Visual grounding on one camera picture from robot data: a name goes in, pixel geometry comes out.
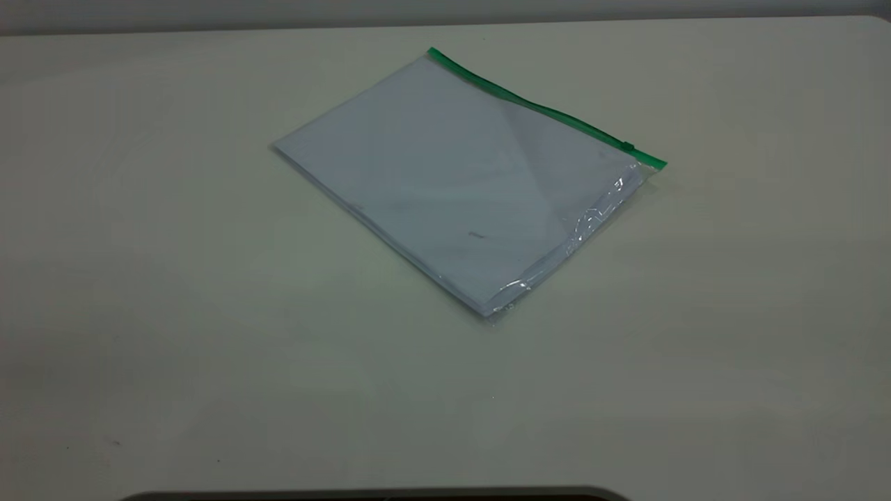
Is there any clear zip bag green zipper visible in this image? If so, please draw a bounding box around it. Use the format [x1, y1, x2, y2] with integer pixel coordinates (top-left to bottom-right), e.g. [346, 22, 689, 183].
[270, 47, 668, 326]

